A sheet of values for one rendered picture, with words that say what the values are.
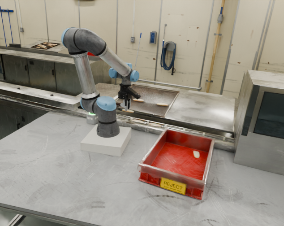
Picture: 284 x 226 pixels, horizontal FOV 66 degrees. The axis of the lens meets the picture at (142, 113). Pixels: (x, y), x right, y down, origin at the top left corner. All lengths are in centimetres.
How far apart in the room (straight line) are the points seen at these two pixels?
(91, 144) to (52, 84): 372
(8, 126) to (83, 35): 159
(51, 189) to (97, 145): 37
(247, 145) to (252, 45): 365
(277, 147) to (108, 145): 94
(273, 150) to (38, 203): 121
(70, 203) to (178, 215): 46
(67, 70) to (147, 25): 215
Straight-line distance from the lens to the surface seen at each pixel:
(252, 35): 488
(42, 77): 514
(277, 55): 526
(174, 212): 102
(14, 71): 572
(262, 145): 140
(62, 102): 195
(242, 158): 143
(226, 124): 176
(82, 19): 636
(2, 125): 264
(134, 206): 103
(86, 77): 137
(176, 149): 144
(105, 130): 138
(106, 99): 136
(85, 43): 122
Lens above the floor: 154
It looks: 21 degrees down
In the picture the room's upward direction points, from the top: 4 degrees clockwise
